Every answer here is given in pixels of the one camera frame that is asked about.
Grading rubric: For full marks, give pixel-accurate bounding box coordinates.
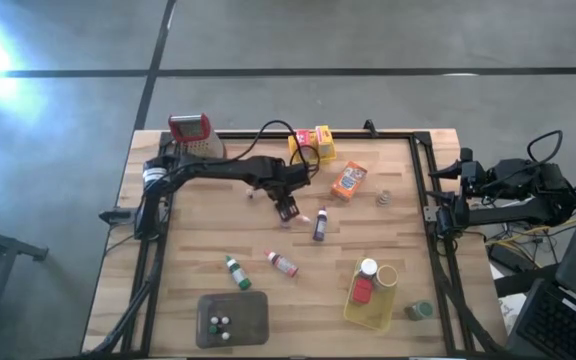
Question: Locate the green bottle with white label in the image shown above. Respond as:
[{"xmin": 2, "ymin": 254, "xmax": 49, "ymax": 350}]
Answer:
[{"xmin": 224, "ymin": 254, "xmax": 253, "ymax": 292}]

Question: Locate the red smoked paprika tin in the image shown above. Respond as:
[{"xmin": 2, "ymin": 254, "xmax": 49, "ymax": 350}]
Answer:
[{"xmin": 350, "ymin": 275, "xmax": 375, "ymax": 306}]

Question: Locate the orange printed box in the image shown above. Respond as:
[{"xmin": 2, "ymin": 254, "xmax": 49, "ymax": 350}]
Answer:
[{"xmin": 330, "ymin": 160, "xmax": 369, "ymax": 202}]

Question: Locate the jar with green lid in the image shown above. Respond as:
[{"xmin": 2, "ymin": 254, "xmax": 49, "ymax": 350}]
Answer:
[{"xmin": 403, "ymin": 298, "xmax": 435, "ymax": 322}]

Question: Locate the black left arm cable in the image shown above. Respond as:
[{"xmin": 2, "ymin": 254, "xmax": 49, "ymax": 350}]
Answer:
[{"xmin": 227, "ymin": 118, "xmax": 322, "ymax": 177}]

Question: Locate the black power adapter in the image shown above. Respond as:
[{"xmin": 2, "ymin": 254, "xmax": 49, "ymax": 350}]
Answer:
[{"xmin": 487, "ymin": 242, "xmax": 524, "ymax": 274}]

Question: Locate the glass jar with white lid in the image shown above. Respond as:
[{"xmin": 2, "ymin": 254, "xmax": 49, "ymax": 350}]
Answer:
[{"xmin": 359, "ymin": 257, "xmax": 379, "ymax": 279}]

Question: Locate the grey metal bench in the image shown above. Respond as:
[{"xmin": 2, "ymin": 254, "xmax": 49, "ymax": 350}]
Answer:
[{"xmin": 0, "ymin": 218, "xmax": 49, "ymax": 360}]

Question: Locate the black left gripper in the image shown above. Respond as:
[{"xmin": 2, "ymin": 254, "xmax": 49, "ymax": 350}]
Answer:
[{"xmin": 265, "ymin": 162, "xmax": 315, "ymax": 224}]

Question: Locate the yellow translucent plastic bin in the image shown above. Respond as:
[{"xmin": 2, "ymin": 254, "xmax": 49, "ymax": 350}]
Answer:
[{"xmin": 343, "ymin": 256, "xmax": 400, "ymax": 333}]

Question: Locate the yellow cable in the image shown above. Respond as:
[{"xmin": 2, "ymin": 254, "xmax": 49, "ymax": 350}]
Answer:
[{"xmin": 490, "ymin": 219, "xmax": 576, "ymax": 251}]

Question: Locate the red bottle with white label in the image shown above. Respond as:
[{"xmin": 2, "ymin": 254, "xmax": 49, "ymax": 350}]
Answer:
[{"xmin": 266, "ymin": 249, "xmax": 301, "ymax": 279}]

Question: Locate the yellow mesh basket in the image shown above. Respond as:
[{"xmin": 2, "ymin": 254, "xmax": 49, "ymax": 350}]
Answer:
[{"xmin": 287, "ymin": 132, "xmax": 338, "ymax": 169}]

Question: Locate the black aluminium table frame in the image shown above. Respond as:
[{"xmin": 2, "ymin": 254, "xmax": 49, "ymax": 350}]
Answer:
[{"xmin": 87, "ymin": 129, "xmax": 507, "ymax": 359}]

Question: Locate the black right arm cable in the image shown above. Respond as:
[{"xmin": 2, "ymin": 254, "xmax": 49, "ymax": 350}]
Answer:
[{"xmin": 525, "ymin": 128, "xmax": 565, "ymax": 165}]

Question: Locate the metal box grater red handle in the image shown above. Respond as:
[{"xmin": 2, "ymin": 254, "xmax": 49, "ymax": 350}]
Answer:
[{"xmin": 167, "ymin": 112, "xmax": 228, "ymax": 161}]

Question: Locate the dark purple bottle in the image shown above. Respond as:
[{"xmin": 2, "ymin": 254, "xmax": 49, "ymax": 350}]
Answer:
[{"xmin": 312, "ymin": 206, "xmax": 330, "ymax": 243}]

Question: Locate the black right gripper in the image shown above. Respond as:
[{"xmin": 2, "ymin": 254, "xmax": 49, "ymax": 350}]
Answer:
[{"xmin": 425, "ymin": 147, "xmax": 499, "ymax": 207}]

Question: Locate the red printed carton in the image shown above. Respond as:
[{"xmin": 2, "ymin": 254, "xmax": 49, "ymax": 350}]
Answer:
[{"xmin": 295, "ymin": 128, "xmax": 315, "ymax": 162}]

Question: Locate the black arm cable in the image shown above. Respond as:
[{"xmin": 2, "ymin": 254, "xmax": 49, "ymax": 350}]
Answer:
[
  {"xmin": 525, "ymin": 128, "xmax": 565, "ymax": 165},
  {"xmin": 227, "ymin": 118, "xmax": 322, "ymax": 177}
]

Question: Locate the grey translucent plastic bin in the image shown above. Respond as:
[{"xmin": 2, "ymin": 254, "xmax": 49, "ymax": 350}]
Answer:
[{"xmin": 195, "ymin": 291, "xmax": 271, "ymax": 350}]

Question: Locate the black laptop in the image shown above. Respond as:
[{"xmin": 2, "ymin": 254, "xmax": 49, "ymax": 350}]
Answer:
[{"xmin": 507, "ymin": 167, "xmax": 576, "ymax": 360}]

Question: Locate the yellow carton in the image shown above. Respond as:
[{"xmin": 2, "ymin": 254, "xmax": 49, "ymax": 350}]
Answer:
[{"xmin": 314, "ymin": 124, "xmax": 337, "ymax": 160}]

